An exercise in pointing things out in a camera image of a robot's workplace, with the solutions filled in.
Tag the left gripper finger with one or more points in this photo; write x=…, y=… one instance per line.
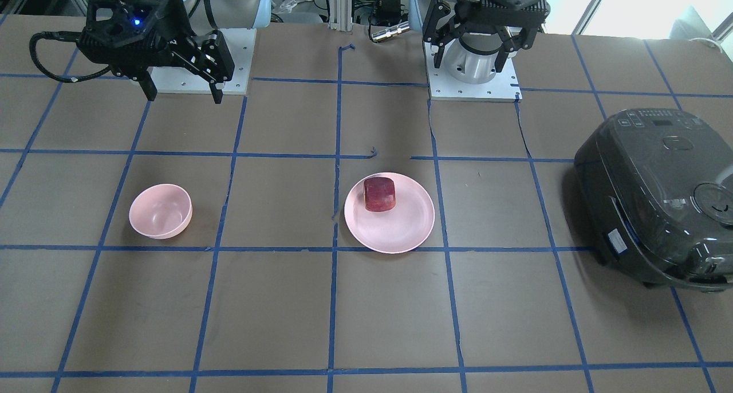
x=442, y=25
x=512, y=40

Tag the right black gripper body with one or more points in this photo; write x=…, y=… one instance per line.
x=170, y=16

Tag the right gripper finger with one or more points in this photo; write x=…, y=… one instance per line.
x=147, y=85
x=207, y=57

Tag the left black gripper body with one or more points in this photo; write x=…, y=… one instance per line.
x=438, y=16

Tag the pink bowl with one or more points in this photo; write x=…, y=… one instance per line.
x=161, y=211

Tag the red apple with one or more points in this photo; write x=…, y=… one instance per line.
x=379, y=194

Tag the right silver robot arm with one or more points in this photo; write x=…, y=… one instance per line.
x=207, y=15

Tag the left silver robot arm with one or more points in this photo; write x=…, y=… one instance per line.
x=473, y=39

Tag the pink plate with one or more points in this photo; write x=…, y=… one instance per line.
x=395, y=231

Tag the silver metal cylinder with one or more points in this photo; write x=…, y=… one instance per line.
x=389, y=32

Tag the black power adapter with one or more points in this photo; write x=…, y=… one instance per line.
x=387, y=9

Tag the black rice cooker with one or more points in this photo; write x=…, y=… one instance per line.
x=657, y=185

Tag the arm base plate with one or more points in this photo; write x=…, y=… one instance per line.
x=475, y=86
x=241, y=44

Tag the aluminium frame post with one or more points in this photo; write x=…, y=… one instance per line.
x=340, y=15

